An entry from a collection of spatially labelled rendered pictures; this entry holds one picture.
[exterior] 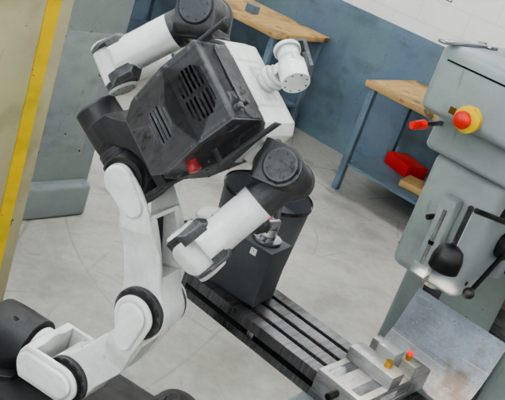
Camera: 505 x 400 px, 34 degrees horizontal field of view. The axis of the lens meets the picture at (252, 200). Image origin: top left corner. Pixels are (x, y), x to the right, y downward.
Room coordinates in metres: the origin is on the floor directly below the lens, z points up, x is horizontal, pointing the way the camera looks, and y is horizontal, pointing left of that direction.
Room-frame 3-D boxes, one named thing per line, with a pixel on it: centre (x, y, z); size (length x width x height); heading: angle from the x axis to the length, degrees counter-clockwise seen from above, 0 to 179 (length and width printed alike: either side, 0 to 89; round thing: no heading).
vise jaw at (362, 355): (1.95, -0.46, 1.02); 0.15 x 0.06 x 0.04; 54
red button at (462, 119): (1.77, -0.37, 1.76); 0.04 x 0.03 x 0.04; 56
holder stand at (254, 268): (2.28, -0.04, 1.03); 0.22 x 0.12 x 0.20; 63
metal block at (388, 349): (1.99, -0.49, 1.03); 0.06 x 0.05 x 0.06; 54
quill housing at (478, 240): (1.98, -0.51, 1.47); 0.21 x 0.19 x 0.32; 56
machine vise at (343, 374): (1.97, -0.47, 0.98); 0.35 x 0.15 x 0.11; 144
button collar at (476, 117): (1.79, -0.38, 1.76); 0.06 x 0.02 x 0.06; 56
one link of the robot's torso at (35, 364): (1.96, 0.35, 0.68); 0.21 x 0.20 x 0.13; 70
